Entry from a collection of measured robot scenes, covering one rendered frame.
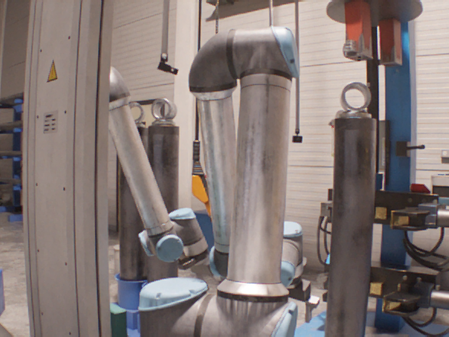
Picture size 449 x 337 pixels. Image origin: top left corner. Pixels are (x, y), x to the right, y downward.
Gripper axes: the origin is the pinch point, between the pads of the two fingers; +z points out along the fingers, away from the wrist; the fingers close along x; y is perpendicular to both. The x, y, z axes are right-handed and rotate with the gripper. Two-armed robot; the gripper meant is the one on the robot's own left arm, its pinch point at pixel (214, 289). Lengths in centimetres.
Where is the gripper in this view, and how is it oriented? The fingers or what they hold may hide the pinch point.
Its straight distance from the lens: 168.1
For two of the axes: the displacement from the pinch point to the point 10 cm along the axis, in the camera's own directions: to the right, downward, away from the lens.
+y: 7.0, -4.1, 5.8
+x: -6.1, 0.8, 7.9
